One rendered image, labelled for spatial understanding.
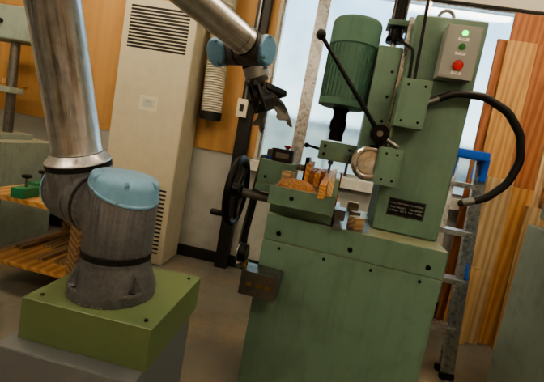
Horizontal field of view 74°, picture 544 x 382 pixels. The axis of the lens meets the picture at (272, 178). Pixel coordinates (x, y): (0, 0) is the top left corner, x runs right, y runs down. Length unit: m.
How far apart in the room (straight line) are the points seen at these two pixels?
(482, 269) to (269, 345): 1.64
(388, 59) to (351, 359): 1.01
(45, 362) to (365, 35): 1.25
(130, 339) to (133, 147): 1.99
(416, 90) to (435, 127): 0.16
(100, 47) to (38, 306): 2.54
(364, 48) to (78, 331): 1.15
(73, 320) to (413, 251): 0.92
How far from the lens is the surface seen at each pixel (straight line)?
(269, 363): 1.39
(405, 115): 1.20
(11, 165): 2.93
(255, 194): 1.40
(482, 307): 2.70
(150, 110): 2.63
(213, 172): 2.78
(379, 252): 1.20
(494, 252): 2.63
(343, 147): 1.33
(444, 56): 1.27
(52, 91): 0.93
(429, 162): 1.29
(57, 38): 0.92
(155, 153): 2.61
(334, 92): 1.30
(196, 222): 2.88
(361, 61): 1.33
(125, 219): 0.81
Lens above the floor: 1.05
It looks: 7 degrees down
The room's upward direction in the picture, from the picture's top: 10 degrees clockwise
